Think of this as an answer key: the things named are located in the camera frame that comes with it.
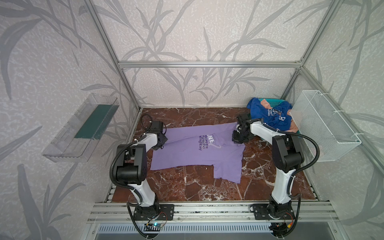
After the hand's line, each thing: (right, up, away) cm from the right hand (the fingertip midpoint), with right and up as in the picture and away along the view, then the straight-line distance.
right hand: (234, 137), depth 99 cm
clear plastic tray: (-75, +4, -35) cm, 82 cm away
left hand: (-48, +1, -1) cm, 48 cm away
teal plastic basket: (+34, +25, +16) cm, 45 cm away
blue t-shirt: (+32, +13, +3) cm, 34 cm away
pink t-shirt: (+38, +6, -3) cm, 39 cm away
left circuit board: (-45, -41, -27) cm, 67 cm away
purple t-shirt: (-19, -5, 0) cm, 19 cm away
